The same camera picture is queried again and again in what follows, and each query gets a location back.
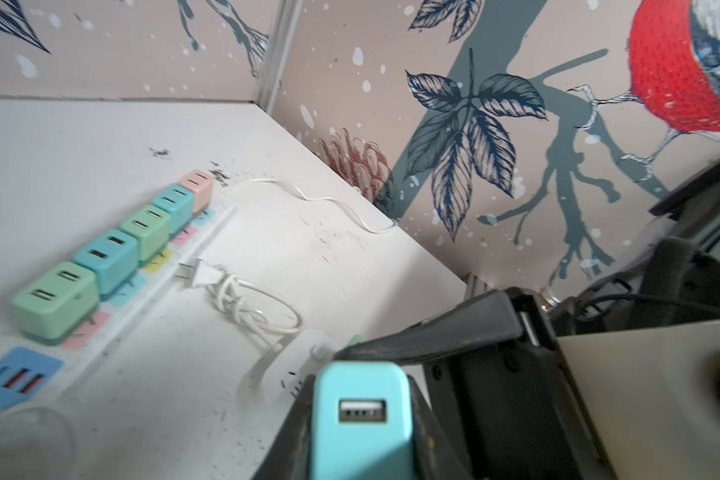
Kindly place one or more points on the pink plug adapter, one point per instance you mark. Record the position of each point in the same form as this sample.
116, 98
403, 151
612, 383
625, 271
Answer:
200, 184

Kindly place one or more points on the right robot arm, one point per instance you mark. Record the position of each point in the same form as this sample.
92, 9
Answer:
621, 381

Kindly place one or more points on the white cube power socket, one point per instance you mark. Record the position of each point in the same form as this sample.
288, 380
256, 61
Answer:
304, 355

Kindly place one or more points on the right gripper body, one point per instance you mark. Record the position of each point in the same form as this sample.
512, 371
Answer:
497, 383

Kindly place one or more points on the white power cable blue cube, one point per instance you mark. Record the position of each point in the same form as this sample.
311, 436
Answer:
38, 440

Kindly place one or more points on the light green plug adapter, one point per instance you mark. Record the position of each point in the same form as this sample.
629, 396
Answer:
150, 226

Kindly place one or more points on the teal plug adapter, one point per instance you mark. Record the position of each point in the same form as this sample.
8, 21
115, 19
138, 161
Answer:
178, 202
113, 257
362, 424

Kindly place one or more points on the white multicolour power strip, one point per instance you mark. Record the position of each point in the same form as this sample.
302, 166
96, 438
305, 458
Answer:
34, 370

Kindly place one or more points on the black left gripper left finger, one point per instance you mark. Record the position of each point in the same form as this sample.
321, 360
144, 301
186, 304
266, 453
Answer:
289, 454

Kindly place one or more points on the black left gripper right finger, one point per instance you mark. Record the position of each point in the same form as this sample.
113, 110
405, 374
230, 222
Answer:
434, 456

